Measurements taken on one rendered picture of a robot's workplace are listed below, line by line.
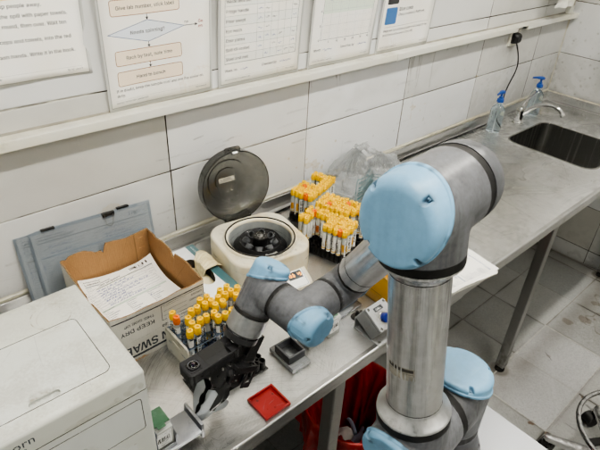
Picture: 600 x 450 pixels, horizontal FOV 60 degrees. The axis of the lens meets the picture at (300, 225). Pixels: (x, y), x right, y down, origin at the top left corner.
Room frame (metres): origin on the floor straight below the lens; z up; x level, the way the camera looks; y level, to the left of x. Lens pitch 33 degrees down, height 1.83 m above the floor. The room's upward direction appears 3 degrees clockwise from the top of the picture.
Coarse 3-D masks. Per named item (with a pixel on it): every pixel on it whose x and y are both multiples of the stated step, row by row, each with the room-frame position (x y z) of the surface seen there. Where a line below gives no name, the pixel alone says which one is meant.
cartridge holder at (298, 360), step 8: (280, 344) 0.89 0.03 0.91; (288, 344) 0.91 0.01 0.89; (296, 344) 0.89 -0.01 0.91; (272, 352) 0.88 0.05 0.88; (280, 352) 0.86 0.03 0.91; (288, 352) 0.88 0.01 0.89; (296, 352) 0.88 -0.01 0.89; (304, 352) 0.87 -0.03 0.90; (280, 360) 0.86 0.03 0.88; (288, 360) 0.84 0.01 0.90; (296, 360) 0.86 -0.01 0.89; (304, 360) 0.86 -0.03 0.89; (288, 368) 0.84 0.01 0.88; (296, 368) 0.83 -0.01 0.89
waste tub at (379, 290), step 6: (378, 282) 1.09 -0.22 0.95; (384, 282) 1.08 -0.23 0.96; (372, 288) 1.11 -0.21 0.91; (378, 288) 1.09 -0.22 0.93; (384, 288) 1.08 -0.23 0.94; (366, 294) 1.12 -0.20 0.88; (372, 294) 1.10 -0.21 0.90; (378, 294) 1.09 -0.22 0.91; (384, 294) 1.07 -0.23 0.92; (372, 300) 1.10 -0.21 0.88; (378, 300) 1.09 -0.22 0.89
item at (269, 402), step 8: (264, 392) 0.77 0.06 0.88; (272, 392) 0.77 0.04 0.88; (248, 400) 0.74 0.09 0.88; (256, 400) 0.75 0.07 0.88; (264, 400) 0.75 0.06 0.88; (272, 400) 0.75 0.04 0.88; (280, 400) 0.75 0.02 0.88; (256, 408) 0.72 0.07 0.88; (264, 408) 0.73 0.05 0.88; (272, 408) 0.73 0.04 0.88; (280, 408) 0.72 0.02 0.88; (264, 416) 0.70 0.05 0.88; (272, 416) 0.71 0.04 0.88
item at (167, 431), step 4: (168, 424) 0.61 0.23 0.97; (156, 428) 0.59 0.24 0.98; (164, 428) 0.60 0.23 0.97; (168, 428) 0.60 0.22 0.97; (156, 432) 0.59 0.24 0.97; (160, 432) 0.59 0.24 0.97; (164, 432) 0.60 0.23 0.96; (168, 432) 0.60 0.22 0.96; (172, 432) 0.61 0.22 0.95; (160, 436) 0.59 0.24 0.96; (164, 436) 0.59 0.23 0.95; (168, 436) 0.60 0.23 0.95; (172, 436) 0.61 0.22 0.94; (160, 440) 0.59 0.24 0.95; (164, 440) 0.59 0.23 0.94; (168, 440) 0.60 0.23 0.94; (172, 440) 0.60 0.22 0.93; (160, 444) 0.59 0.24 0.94; (164, 444) 0.59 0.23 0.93; (168, 444) 0.60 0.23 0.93; (160, 448) 0.59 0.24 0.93
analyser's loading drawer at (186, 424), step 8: (184, 408) 0.68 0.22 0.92; (176, 416) 0.67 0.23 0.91; (184, 416) 0.67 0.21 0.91; (192, 416) 0.66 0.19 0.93; (176, 424) 0.65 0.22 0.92; (184, 424) 0.65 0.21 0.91; (192, 424) 0.65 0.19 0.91; (200, 424) 0.64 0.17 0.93; (176, 432) 0.61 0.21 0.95; (184, 432) 0.63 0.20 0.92; (192, 432) 0.63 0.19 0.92; (200, 432) 0.63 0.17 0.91; (176, 440) 0.60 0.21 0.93; (184, 440) 0.61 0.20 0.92; (168, 448) 0.59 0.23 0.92; (176, 448) 0.60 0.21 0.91
